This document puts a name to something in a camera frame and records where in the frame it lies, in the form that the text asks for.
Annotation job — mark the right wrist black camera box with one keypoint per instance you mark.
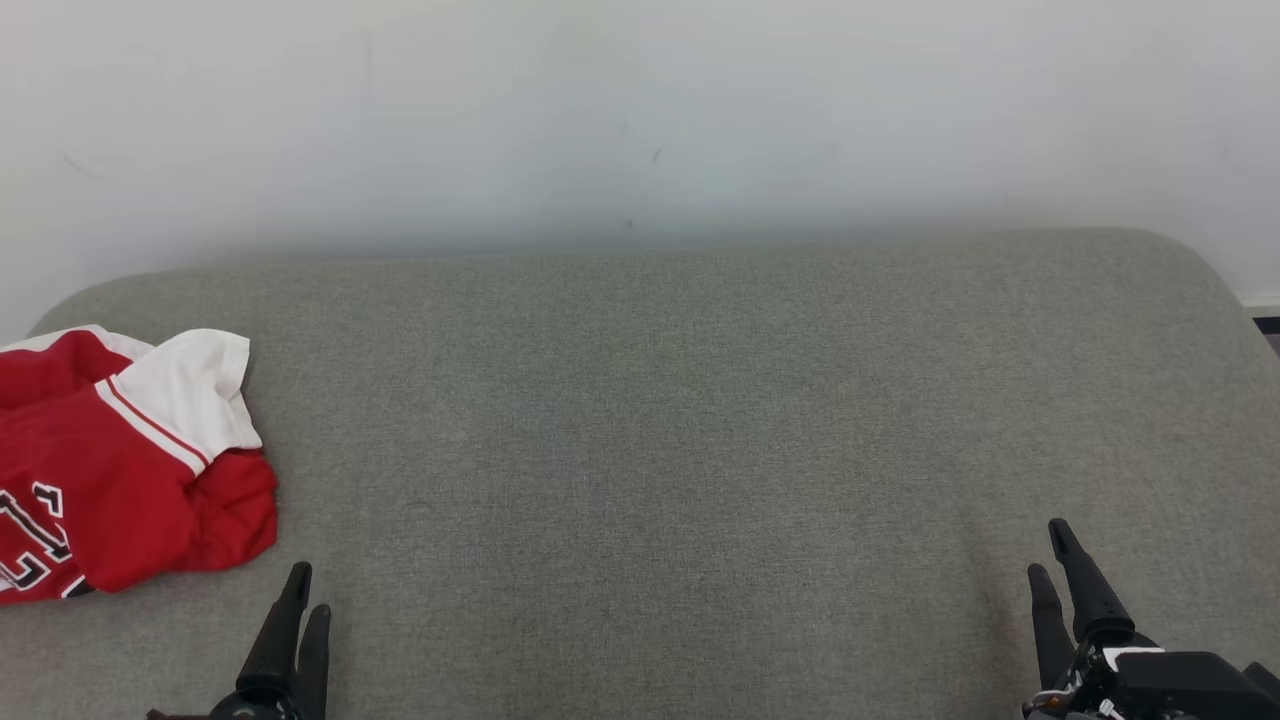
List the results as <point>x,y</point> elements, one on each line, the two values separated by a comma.
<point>1190,690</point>

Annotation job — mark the red jersey with lettering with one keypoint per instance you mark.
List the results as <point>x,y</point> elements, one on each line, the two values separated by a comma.
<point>120,480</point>

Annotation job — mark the white wall baseboard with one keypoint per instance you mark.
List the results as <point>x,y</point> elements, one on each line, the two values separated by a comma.
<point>1262,303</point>

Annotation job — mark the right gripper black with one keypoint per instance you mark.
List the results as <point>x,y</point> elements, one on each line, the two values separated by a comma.
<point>1085,690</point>

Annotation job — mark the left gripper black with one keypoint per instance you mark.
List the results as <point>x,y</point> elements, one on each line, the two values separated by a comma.
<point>255,708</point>

